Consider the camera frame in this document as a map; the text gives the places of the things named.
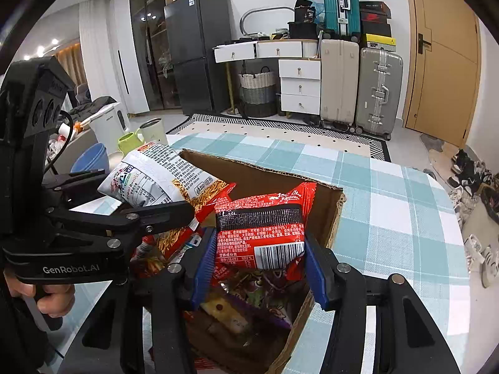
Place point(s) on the brown cardboard box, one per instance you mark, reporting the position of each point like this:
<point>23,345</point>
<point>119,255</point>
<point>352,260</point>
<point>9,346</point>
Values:
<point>273,187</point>

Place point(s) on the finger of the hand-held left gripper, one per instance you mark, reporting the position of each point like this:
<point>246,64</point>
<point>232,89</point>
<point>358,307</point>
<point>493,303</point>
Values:
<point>156,216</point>
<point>74,181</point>

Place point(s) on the white drawer desk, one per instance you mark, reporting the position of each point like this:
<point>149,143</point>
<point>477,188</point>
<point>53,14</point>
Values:
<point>300,85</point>

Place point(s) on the dark fridge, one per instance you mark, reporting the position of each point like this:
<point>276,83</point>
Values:
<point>199,54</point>

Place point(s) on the black red shoe box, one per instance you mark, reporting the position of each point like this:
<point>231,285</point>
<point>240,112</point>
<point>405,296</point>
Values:
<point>374,16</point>

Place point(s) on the large purple candy packet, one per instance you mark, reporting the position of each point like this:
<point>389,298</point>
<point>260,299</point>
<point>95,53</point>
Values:
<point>269,304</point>

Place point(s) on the teal suitcase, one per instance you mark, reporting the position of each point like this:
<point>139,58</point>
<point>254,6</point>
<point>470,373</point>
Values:
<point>337,4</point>

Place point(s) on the white noodle snack packet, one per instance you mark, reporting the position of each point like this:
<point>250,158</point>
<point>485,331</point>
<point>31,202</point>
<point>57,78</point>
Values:
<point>163,171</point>

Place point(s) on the white appliance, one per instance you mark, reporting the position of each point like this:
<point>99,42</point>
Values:
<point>109,124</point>

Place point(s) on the woven basket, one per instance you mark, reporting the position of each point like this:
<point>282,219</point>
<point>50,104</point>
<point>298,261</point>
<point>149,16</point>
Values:
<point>257,93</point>

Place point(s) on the red white snack packet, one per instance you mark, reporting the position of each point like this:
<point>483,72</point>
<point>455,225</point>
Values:
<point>150,265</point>

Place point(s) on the wooden door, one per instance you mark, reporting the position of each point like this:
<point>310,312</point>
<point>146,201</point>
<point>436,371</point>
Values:
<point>440,58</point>

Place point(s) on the silver hoop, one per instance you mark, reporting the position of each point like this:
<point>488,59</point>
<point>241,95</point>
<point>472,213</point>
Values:
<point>243,19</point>

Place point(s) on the white wardrobe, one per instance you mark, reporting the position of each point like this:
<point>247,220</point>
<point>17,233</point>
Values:
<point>124,54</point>

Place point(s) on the group of shoes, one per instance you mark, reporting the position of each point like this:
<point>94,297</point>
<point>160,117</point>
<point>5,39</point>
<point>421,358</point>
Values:
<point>471,179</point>

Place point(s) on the red noodle packet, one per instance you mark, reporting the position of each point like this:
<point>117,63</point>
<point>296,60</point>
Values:
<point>257,241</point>

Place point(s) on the silver suitcase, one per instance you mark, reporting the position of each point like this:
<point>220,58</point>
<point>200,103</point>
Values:
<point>378,93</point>

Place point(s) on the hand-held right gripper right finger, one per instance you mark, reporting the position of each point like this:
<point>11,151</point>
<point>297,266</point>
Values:
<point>317,276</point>

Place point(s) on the cream tumbler cup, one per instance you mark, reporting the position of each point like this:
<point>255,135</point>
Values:
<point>154,130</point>

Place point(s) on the yellow black box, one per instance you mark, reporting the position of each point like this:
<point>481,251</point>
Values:
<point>378,42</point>

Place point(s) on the black carton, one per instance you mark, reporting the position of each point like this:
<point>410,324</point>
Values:
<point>304,11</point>

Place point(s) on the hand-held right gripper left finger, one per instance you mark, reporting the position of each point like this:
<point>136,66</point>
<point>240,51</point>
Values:
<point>204,268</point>

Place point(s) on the blue bowl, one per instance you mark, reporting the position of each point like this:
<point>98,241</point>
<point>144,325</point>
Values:
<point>91,159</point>

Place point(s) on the dark glass wardrobe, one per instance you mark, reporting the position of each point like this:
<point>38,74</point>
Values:
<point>148,39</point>

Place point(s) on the dark clothing pile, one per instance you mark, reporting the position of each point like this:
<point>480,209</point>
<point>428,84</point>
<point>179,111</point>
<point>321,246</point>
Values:
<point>95,107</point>

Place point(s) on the green mug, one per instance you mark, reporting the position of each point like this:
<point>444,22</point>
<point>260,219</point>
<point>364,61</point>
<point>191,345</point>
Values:
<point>130,144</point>

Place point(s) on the person's left hand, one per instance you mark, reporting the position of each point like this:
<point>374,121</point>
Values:
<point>58,298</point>

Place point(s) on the beige suitcase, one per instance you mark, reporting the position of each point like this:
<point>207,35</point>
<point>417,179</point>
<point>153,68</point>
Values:
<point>339,85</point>

